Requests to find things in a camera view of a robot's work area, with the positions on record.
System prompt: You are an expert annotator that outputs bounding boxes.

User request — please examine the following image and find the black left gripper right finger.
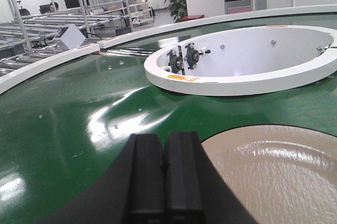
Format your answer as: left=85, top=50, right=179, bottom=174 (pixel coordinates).
left=165, top=131, right=257, bottom=223

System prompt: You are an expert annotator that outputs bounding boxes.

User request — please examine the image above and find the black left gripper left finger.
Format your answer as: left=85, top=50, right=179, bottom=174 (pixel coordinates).
left=40, top=134, right=165, bottom=223

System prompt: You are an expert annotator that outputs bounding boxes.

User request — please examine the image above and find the beige glossy plate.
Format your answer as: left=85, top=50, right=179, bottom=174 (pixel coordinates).
left=202, top=125, right=336, bottom=223

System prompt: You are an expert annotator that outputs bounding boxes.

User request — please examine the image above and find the white outer conveyor rim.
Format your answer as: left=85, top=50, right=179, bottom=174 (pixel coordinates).
left=97, top=4, right=337, bottom=50

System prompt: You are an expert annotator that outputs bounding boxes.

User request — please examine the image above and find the white control box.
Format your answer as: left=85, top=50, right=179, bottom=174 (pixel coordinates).
left=53, top=24, right=85, bottom=50

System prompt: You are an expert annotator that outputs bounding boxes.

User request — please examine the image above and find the white trolley cart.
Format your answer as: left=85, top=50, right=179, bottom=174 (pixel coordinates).
left=130, top=2, right=154, bottom=25

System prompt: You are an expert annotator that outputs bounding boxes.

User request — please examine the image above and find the seated person at desk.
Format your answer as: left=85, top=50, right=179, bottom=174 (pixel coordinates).
left=45, top=2, right=59, bottom=13

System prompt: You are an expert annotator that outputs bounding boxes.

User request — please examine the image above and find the metal roller rack shelving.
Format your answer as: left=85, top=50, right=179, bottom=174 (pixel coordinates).
left=1, top=0, right=131, bottom=76

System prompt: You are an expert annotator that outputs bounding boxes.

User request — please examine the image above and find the white inner conveyor ring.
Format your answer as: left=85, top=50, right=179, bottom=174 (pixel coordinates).
left=144, top=25, right=337, bottom=97

